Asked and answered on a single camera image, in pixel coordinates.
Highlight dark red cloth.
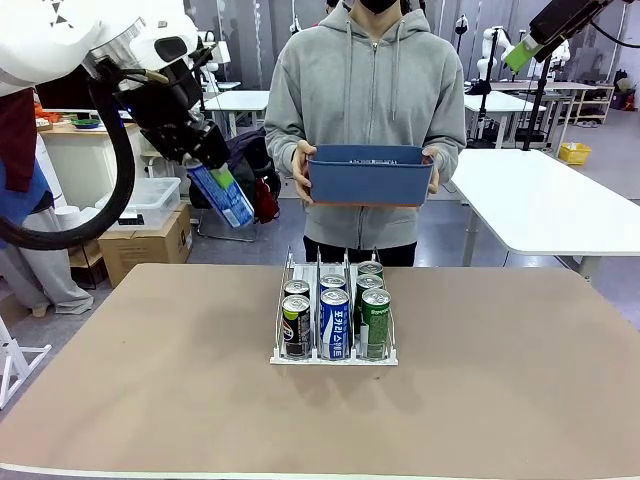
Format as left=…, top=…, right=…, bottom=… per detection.
left=252, top=175, right=281, bottom=225

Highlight large cardboard box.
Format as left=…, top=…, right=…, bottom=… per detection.
left=98, top=203, right=194, bottom=289

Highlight person's right forearm grey sleeve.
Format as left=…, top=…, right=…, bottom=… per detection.
left=263, top=114, right=321, bottom=176

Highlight black Pepsi can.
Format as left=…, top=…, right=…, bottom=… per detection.
left=283, top=278, right=312, bottom=301
left=281, top=293, right=312, bottom=360

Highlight white wire-rail can dispenser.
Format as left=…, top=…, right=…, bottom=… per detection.
left=269, top=245, right=401, bottom=367

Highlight person's right hand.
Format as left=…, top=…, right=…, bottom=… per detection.
left=291, top=139, right=319, bottom=205

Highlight person's black trousers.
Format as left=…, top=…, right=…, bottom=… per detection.
left=303, top=234, right=418, bottom=269

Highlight white paper roll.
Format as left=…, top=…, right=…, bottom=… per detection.
left=54, top=205, right=85, bottom=236

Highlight large white office table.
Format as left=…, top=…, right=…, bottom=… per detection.
left=447, top=148, right=640, bottom=279

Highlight person in grey hoodie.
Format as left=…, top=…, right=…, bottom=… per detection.
left=263, top=2, right=469, bottom=251

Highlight small wooden rack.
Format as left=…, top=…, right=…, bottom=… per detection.
left=64, top=239, right=109, bottom=291

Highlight yellow plastic basket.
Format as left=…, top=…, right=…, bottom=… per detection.
left=558, top=142, right=593, bottom=166

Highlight white desk with wood top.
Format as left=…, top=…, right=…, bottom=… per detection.
left=37, top=119, right=151, bottom=211

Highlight small white table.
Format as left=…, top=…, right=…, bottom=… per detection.
left=202, top=89, right=271, bottom=141

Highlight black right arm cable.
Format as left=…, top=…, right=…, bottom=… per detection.
left=587, top=9, right=640, bottom=49

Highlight black tripod pole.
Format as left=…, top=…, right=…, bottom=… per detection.
left=519, top=49, right=556, bottom=154

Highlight bystander in maroon top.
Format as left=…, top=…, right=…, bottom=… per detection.
left=0, top=87, right=95, bottom=317

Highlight thick black left arm hose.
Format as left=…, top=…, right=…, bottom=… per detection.
left=0, top=74, right=137, bottom=251

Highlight dark purple jacket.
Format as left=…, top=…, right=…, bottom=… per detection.
left=188, top=130, right=281, bottom=211

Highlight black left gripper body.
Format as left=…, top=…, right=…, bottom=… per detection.
left=142, top=117, right=231, bottom=169

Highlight person's left hand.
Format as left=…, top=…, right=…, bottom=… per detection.
left=421, top=145, right=442, bottom=195

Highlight black computer monitor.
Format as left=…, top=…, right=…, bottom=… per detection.
left=34, top=67, right=101, bottom=112

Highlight person's left forearm grey sleeve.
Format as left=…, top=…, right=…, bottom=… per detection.
left=424, top=114, right=469, bottom=181

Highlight clear plastic storage box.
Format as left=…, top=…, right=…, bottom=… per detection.
left=94, top=177, right=182, bottom=232

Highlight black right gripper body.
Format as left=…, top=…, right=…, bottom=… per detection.
left=528, top=0, right=614, bottom=51

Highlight wooden shelf unit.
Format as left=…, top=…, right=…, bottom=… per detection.
left=549, top=79, right=616, bottom=126

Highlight blue plastic bin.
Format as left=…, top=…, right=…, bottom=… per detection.
left=306, top=143, right=435, bottom=208

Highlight white wooden stand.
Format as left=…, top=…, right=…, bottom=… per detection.
left=0, top=314, right=53, bottom=411

